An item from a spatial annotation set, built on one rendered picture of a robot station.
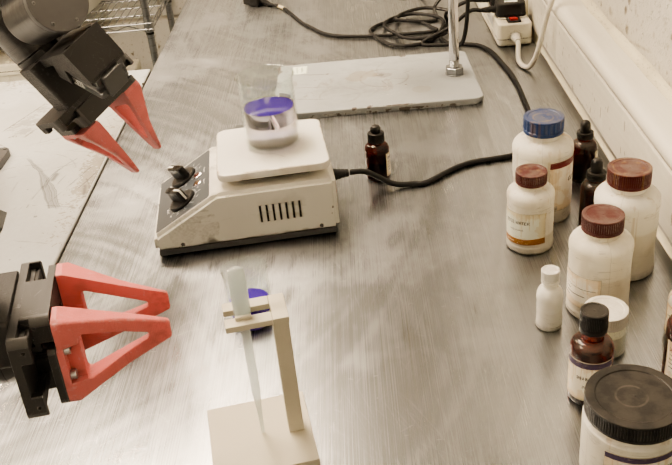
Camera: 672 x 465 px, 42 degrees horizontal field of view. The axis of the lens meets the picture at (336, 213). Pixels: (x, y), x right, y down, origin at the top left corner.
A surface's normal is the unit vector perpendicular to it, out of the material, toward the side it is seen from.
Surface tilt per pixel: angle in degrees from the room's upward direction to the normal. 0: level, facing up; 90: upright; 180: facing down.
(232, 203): 90
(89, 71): 72
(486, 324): 0
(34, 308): 1
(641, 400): 0
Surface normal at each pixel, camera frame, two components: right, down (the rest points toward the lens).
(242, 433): -0.09, -0.86
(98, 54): 0.57, 0.04
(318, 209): 0.12, 0.48
